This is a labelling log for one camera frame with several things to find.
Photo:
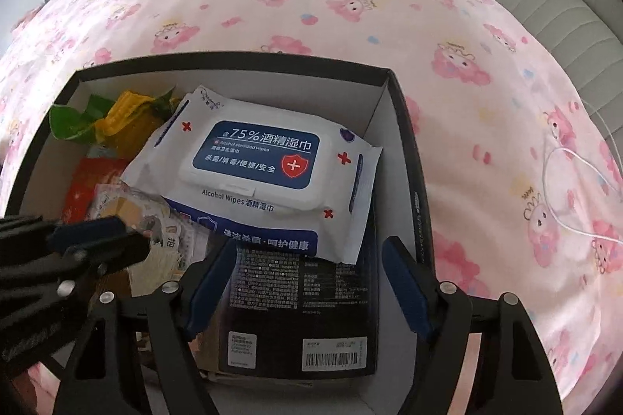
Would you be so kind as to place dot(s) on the black product box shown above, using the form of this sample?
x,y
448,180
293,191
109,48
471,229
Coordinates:
x,y
292,298

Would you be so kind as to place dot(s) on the white wet wipes pack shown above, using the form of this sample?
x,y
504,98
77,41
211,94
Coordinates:
x,y
253,147

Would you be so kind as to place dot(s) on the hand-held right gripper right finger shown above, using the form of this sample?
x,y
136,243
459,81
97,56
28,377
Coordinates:
x,y
404,288

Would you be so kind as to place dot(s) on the red printed leaflet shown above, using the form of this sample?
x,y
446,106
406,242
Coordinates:
x,y
82,186

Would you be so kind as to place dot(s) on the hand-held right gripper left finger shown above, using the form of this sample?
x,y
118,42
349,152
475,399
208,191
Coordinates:
x,y
209,283

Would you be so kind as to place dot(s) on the cartoon sticker sheet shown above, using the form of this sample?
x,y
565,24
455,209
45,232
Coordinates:
x,y
165,225

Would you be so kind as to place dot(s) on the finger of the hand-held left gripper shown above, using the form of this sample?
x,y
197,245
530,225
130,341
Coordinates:
x,y
92,232
112,256

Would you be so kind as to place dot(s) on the green and yellow snack packet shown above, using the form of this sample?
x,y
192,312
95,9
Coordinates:
x,y
121,118

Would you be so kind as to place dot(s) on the black cardboard storage box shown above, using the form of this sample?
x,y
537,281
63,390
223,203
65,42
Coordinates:
x,y
384,137

